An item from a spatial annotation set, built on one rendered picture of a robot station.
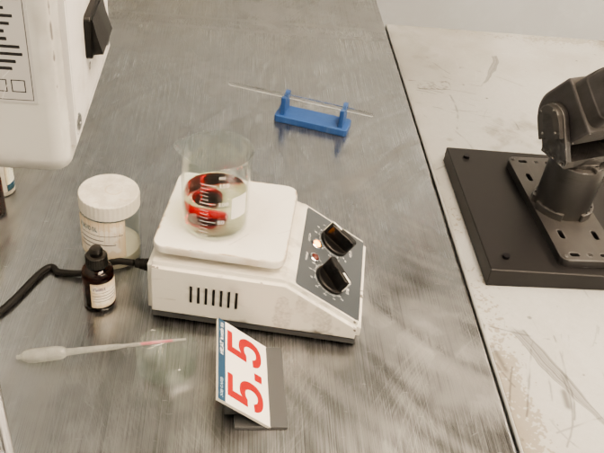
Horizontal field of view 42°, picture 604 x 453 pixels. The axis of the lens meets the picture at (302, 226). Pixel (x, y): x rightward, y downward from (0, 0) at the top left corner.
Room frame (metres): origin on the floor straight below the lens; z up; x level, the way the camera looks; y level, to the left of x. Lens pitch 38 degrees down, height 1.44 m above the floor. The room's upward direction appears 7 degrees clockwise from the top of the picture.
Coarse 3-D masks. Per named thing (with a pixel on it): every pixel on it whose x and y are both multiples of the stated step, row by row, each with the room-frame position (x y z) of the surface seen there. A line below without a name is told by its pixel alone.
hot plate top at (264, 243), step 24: (264, 192) 0.62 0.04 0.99; (288, 192) 0.63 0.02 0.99; (168, 216) 0.57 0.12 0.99; (264, 216) 0.58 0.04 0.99; (288, 216) 0.59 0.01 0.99; (168, 240) 0.53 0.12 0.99; (192, 240) 0.54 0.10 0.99; (240, 240) 0.54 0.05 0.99; (264, 240) 0.55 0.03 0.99; (288, 240) 0.55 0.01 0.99; (264, 264) 0.52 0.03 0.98
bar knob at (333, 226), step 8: (336, 224) 0.61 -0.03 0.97; (328, 232) 0.61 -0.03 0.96; (336, 232) 0.60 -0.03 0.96; (344, 232) 0.61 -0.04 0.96; (328, 240) 0.60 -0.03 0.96; (336, 240) 0.60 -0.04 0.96; (344, 240) 0.60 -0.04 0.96; (352, 240) 0.60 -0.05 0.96; (328, 248) 0.59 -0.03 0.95; (336, 248) 0.60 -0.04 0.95; (344, 248) 0.60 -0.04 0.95
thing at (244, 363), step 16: (240, 336) 0.49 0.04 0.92; (240, 352) 0.47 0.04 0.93; (256, 352) 0.48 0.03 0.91; (240, 368) 0.45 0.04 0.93; (256, 368) 0.46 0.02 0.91; (240, 384) 0.43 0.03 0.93; (256, 384) 0.44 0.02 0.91; (240, 400) 0.41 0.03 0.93; (256, 400) 0.43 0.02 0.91; (256, 416) 0.41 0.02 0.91
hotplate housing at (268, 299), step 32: (160, 256) 0.53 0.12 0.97; (288, 256) 0.55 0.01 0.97; (160, 288) 0.52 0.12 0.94; (192, 288) 0.52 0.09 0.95; (224, 288) 0.52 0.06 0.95; (256, 288) 0.51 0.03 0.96; (288, 288) 0.51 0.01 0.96; (192, 320) 0.52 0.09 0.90; (224, 320) 0.52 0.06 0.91; (256, 320) 0.51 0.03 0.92; (288, 320) 0.51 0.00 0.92; (320, 320) 0.51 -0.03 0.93; (352, 320) 0.52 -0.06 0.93
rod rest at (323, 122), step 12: (288, 108) 0.93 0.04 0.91; (300, 108) 0.93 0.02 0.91; (276, 120) 0.91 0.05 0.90; (288, 120) 0.90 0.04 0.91; (300, 120) 0.90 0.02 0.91; (312, 120) 0.91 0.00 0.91; (324, 120) 0.91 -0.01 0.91; (336, 120) 0.91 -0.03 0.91; (348, 120) 0.92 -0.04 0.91; (324, 132) 0.90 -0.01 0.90; (336, 132) 0.89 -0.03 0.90
